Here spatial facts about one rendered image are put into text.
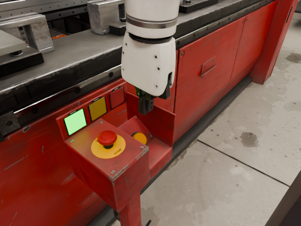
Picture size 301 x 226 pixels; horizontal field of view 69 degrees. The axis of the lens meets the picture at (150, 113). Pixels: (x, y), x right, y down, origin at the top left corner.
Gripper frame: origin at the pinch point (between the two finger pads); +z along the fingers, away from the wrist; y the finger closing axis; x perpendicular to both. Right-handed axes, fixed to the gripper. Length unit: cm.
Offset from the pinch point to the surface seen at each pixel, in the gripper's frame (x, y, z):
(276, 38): 190, -9, 39
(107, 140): -10.6, -0.7, 3.7
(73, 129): -12.4, -10.0, 5.7
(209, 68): 79, -19, 30
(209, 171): 61, 6, 84
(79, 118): -10.4, -10.2, 3.7
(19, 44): -16.9, -11.4, -14.5
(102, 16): 19.3, -35.3, -5.9
